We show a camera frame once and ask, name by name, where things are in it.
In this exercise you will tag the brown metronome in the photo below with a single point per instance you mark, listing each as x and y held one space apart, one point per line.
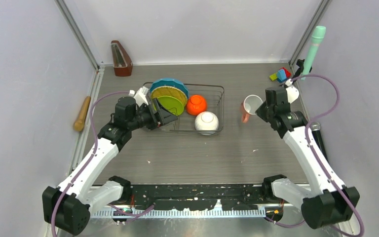
122 63

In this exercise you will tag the pink mug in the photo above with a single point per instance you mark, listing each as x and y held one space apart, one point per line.
249 106

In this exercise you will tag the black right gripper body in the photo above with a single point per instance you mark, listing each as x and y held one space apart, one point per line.
264 111

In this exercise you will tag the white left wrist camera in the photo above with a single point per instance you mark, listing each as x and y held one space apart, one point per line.
140 96

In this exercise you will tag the lime green plate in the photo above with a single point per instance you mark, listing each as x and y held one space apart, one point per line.
171 104

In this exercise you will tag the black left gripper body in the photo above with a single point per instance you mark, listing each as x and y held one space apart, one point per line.
145 118

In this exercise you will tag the black microphone stand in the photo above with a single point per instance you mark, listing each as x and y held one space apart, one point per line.
300 63

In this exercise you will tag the black wire dish rack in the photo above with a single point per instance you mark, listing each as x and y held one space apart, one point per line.
214 96

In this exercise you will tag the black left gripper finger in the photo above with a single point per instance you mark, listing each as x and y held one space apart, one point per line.
152 103
164 116

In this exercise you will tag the blue polka dot plate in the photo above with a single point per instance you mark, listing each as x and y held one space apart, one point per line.
170 82

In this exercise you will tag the colourful toy blocks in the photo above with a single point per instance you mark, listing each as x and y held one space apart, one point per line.
281 75

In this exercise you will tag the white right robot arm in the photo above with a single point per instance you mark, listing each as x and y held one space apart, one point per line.
328 200

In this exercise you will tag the black handheld microphone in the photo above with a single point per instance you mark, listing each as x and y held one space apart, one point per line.
316 133

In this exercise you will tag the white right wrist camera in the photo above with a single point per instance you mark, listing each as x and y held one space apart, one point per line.
292 92

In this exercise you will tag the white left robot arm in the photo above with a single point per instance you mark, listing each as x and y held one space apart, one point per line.
69 206

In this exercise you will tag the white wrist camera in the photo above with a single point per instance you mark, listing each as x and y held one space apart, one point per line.
292 92
140 96

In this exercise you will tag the wooden rolling pin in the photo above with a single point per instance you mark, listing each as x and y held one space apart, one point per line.
79 123

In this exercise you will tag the white bowl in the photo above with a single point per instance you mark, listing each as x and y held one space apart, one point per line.
206 123

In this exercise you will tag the yellow woven pattern plate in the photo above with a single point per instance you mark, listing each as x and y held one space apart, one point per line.
169 91

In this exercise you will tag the orange bowl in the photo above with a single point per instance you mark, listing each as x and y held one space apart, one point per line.
196 104

